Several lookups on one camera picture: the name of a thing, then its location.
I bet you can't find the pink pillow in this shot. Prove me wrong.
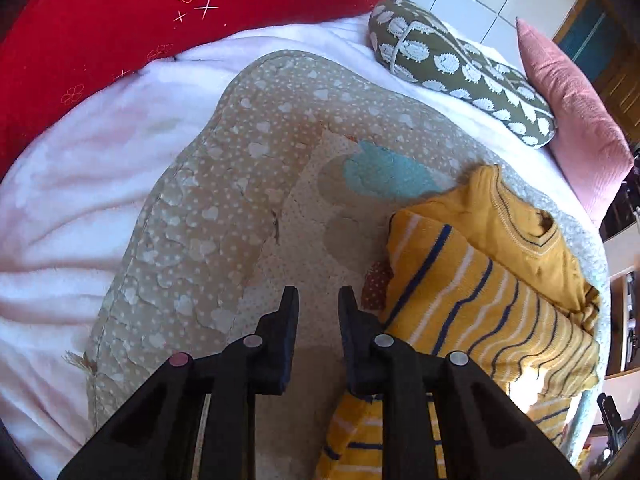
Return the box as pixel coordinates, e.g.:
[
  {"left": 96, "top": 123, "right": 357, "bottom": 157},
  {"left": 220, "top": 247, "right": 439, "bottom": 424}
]
[{"left": 515, "top": 17, "right": 635, "bottom": 226}]

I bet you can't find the dark teal door panel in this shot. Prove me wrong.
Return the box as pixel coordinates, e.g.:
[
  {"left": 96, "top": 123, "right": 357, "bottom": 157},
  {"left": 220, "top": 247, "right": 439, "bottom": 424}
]
[{"left": 557, "top": 0, "right": 618, "bottom": 63}]

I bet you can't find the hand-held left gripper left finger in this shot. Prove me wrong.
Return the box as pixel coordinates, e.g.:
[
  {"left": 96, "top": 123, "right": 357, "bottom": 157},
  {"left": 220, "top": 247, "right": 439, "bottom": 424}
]
[{"left": 57, "top": 286, "right": 300, "bottom": 480}]

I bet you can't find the yellow striped knit sweater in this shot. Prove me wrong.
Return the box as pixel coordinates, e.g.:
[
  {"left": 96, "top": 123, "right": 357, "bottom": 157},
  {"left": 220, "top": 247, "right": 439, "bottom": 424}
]
[{"left": 315, "top": 164, "right": 601, "bottom": 480}]

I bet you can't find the light wooden shelf unit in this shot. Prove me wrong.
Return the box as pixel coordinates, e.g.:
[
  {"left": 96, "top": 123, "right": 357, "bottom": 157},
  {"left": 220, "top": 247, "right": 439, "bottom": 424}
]
[{"left": 602, "top": 270, "right": 640, "bottom": 376}]

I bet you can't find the heart patchwork quilt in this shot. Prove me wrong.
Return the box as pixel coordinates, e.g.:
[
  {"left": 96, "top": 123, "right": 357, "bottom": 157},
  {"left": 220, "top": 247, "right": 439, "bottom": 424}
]
[{"left": 62, "top": 50, "right": 613, "bottom": 480}]

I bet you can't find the green hedgehog print bolster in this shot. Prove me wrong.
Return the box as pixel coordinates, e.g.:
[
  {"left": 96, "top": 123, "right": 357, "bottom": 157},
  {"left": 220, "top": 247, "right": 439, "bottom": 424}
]
[{"left": 369, "top": 0, "right": 557, "bottom": 149}]

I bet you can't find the wooden door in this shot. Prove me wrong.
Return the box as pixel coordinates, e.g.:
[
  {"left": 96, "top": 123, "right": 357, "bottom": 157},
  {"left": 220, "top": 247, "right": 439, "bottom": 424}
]
[{"left": 552, "top": 0, "right": 640, "bottom": 133}]

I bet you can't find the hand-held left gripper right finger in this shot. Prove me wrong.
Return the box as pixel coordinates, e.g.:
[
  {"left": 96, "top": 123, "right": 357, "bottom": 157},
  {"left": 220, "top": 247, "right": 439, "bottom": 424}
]
[{"left": 338, "top": 286, "right": 582, "bottom": 480}]

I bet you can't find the red embroidered blanket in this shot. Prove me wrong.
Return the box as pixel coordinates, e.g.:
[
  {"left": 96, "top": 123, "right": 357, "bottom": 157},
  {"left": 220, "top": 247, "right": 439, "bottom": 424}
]
[{"left": 0, "top": 0, "right": 398, "bottom": 176}]

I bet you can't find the white fleece blanket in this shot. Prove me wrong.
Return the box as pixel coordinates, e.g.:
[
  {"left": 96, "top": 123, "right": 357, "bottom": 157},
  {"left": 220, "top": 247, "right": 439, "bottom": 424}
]
[{"left": 0, "top": 12, "right": 601, "bottom": 461}]

